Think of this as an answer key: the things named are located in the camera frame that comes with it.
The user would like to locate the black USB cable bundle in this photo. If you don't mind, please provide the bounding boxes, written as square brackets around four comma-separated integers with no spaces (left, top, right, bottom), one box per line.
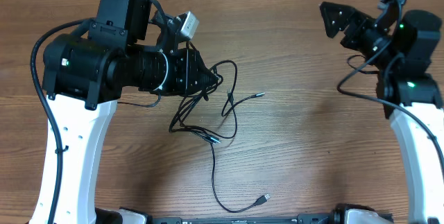
[168,42,271,214]

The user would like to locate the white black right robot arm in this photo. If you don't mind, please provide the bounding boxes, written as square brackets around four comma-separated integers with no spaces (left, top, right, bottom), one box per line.
[319,0,443,223]

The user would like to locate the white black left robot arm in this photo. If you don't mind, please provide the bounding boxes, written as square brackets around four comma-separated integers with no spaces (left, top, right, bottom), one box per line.
[31,0,218,223]

